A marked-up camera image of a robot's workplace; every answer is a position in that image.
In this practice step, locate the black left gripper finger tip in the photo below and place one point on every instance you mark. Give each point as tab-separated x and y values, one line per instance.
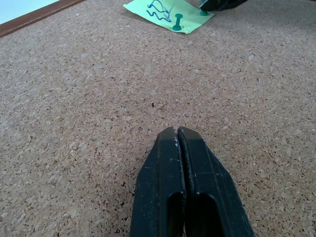
219	4

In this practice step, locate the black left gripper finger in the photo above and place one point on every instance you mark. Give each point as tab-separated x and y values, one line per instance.
153	187
212	192

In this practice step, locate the green pushpin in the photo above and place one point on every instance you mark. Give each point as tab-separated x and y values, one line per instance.
177	22
203	12

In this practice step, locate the green sticky note with scribble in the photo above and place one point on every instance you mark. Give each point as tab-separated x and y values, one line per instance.
165	14

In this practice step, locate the cork board with wooden frame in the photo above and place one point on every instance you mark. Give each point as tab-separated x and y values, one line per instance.
158	98

